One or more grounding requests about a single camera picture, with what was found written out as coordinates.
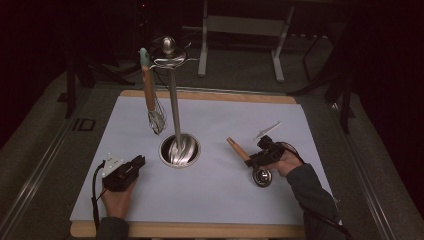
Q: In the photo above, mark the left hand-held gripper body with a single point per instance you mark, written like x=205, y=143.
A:
x=116, y=178

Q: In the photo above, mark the small black floor bracket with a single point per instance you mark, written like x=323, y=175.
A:
x=83, y=124

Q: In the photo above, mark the person's left hand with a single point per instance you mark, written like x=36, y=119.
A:
x=116, y=203

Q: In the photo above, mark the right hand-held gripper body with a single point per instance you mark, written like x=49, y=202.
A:
x=270, y=153

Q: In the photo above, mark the black floor stand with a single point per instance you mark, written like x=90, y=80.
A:
x=70, y=90
x=346, y=100

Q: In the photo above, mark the grey metal frame stand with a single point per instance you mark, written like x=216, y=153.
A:
x=245, y=26

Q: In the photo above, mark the steel utensil rack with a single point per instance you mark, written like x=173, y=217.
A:
x=175, y=110

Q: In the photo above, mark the person's right hand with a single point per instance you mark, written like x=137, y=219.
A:
x=286, y=163

